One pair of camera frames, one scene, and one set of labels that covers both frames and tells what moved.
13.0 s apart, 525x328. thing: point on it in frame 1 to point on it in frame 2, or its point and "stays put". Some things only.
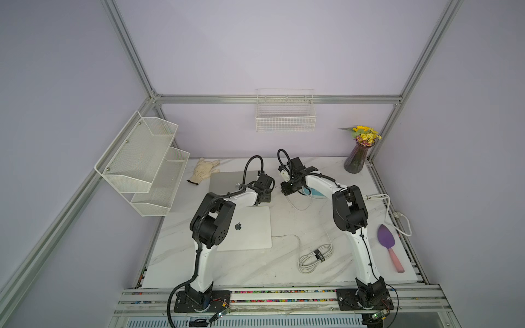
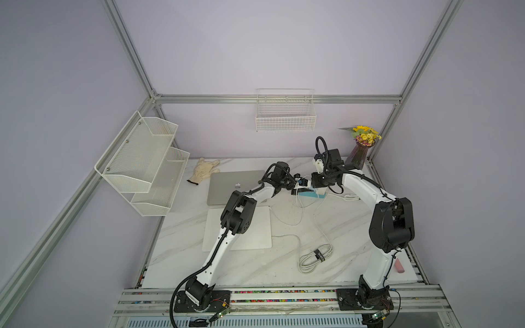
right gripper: [285, 190] to [315, 182]
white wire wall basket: [285, 110] stays put
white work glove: [203, 170] stays put
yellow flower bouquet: [364, 135] stays put
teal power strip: [314, 193] stays put
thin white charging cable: [307, 206] to [301, 207]
